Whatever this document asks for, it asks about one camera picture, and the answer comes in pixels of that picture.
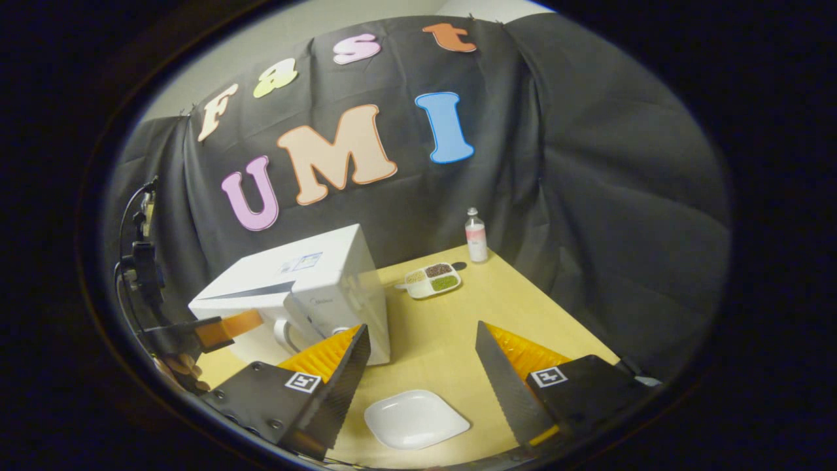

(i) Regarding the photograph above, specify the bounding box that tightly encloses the clear bottle with pink label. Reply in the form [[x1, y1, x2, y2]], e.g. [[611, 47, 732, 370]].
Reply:
[[465, 207, 489, 264]]

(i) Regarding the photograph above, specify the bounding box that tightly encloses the black backdrop cloth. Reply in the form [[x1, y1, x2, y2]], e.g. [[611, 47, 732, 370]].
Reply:
[[105, 13, 733, 387]]

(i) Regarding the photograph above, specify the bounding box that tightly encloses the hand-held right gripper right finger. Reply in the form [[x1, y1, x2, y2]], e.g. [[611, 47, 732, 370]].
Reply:
[[475, 321, 653, 452]]

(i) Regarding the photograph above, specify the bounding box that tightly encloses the white microwave oven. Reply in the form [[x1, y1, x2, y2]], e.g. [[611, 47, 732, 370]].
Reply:
[[188, 224, 392, 367]]

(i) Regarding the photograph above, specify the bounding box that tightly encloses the white square plate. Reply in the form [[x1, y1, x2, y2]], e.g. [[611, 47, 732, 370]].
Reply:
[[364, 390, 471, 450]]

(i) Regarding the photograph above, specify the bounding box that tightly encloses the white divided tray of grains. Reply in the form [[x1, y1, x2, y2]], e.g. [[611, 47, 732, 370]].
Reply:
[[394, 262, 462, 300]]

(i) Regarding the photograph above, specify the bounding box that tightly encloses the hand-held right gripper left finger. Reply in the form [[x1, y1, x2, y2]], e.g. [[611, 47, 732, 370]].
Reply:
[[199, 324, 371, 460]]

